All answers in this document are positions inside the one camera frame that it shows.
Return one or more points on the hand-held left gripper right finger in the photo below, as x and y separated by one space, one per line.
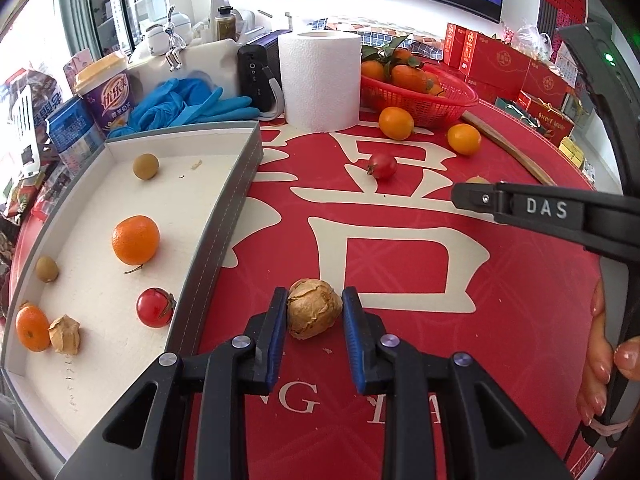
351 350

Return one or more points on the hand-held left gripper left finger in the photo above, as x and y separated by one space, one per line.
280 350

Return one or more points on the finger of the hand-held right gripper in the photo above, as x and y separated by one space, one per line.
475 199

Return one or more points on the tan husked physalis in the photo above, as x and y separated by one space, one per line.
477 179
312 310
65 335

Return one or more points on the red cherry tomato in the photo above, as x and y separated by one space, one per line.
382 166
155 307

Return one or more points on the white cardboard tray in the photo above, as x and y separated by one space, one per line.
110 385

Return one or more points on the orange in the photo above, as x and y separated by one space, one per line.
464 139
32 328
135 239
396 123

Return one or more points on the brown longan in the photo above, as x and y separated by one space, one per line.
146 166
46 269

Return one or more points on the person's right hand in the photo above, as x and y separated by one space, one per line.
595 360

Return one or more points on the yellow box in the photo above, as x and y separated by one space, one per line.
575 155

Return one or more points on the wooden stick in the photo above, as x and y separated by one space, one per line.
505 145

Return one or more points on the red gift bag gold ribbon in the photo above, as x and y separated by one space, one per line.
547 120

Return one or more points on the red printed tablecloth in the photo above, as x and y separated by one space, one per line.
400 270

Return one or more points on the green box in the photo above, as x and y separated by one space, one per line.
507 105

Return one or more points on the red plastic basket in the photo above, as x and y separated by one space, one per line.
430 105

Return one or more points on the red gift box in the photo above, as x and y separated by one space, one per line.
455 45
495 60
545 82

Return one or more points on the pile of leafy tangerines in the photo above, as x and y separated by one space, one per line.
405 75

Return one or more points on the desk calendar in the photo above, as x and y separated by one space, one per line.
565 60

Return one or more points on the clear plastic candy bag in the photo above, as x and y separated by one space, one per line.
532 37

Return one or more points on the white paper towel roll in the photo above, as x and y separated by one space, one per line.
320 80

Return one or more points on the black portable speaker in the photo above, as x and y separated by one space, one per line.
255 77

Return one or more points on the blue rubber gloves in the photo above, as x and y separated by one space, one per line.
185 105

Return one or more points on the white box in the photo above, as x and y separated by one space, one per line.
205 62

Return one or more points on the pile of red snack packets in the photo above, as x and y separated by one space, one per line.
20 200

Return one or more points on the blue drink can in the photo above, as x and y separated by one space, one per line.
72 132

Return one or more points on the brown bottle black cap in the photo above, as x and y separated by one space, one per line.
224 22

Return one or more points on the purple instant drink cup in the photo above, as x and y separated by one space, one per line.
107 95

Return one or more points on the silver rabbit figurine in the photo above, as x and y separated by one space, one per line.
172 42

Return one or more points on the white slotted spatula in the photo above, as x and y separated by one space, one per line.
25 130

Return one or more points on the white lidded appliance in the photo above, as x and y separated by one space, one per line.
167 24

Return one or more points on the pink carton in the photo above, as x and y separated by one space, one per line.
75 65

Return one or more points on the glass door cabinet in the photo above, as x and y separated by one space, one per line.
115 5

